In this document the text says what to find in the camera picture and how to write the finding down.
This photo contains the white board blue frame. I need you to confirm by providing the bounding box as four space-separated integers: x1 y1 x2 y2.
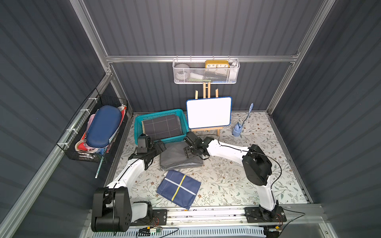
186 97 232 129

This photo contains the teal plastic basket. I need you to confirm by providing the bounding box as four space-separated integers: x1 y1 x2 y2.
134 109 189 143

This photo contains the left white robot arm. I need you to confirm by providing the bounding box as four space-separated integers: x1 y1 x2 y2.
91 134 166 233

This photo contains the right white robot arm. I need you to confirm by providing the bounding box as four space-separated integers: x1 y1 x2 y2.
184 132 279 221

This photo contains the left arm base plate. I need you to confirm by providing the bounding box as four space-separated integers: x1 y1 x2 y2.
131 209 168 226

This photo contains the blue desk lamp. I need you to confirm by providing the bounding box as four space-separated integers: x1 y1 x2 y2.
232 103 254 137

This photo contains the white wire wall basket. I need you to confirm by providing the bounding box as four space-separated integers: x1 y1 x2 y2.
172 57 241 84

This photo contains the floral table mat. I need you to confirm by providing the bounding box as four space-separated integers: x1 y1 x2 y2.
129 112 307 208

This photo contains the dark grey checked pillowcase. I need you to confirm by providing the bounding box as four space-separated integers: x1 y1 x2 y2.
142 115 183 141

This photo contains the black wire side basket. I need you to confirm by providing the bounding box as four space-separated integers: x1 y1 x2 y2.
58 94 129 163

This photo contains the plain grey pillowcase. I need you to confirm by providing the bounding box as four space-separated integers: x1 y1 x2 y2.
160 142 203 171

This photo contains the yellow clock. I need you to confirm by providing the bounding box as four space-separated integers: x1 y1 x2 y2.
205 60 230 68

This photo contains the white tape roll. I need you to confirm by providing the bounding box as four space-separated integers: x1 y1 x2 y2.
173 63 190 80

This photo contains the navy yellow-stripe pillowcase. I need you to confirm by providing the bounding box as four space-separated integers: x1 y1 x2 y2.
157 170 201 210

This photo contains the blue padded case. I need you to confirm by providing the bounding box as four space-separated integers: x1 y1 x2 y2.
86 105 122 148

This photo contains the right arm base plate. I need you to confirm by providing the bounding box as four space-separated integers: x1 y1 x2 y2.
244 205 287 224

